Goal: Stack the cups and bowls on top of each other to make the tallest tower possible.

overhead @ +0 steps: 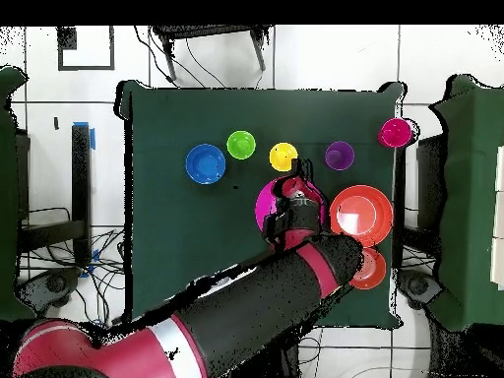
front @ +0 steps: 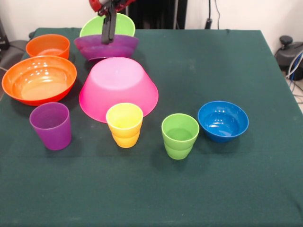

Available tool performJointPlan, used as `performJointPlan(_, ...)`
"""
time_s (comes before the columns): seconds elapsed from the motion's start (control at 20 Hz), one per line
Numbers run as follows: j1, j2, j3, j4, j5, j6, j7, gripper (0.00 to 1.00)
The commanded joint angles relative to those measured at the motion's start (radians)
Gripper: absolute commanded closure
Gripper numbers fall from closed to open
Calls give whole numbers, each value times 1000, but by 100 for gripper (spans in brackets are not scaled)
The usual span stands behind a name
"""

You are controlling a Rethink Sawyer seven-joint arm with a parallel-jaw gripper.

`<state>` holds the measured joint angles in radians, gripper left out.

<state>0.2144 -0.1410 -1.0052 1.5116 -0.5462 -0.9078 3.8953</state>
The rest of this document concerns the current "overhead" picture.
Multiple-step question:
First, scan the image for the black stool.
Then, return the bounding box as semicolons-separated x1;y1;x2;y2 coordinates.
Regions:
150;25;274;83

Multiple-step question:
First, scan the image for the green cup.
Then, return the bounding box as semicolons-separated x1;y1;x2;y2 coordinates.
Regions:
226;130;257;160

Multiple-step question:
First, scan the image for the black metal post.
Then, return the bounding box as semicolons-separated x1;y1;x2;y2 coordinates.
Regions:
393;147;408;269

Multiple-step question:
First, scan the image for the small orange bowl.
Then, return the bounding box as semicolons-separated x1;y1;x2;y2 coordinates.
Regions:
347;247;388;291

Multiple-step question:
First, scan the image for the pink cup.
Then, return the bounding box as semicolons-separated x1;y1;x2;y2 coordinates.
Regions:
377;117;414;150

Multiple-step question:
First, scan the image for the large orange bowl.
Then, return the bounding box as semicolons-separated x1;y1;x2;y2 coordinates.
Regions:
329;184;394;249

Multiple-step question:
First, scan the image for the blue bowl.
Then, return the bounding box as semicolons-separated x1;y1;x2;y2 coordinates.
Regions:
185;144;227;185

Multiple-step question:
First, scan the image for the dark green tablecloth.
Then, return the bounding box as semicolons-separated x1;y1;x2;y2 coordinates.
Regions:
113;79;407;330

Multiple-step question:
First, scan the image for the purple cup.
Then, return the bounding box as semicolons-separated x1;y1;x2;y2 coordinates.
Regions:
324;140;355;172

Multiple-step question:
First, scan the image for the yellow cup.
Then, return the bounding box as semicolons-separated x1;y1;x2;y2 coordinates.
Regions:
269;142;299;173

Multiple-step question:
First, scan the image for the black metal frame beam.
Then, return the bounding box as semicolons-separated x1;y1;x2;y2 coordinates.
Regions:
17;123;93;266

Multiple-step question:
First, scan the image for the tangle of cables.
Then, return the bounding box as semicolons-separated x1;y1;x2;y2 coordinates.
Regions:
17;206;127;326

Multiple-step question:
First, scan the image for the large pink bowl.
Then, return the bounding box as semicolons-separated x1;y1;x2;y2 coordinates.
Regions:
254;176;329;237

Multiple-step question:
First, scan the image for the blue tape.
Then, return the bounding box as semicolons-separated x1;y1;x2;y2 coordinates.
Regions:
72;120;96;151

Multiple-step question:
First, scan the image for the green cloth side table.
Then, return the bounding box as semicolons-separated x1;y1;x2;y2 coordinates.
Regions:
0;66;38;322
427;73;504;333

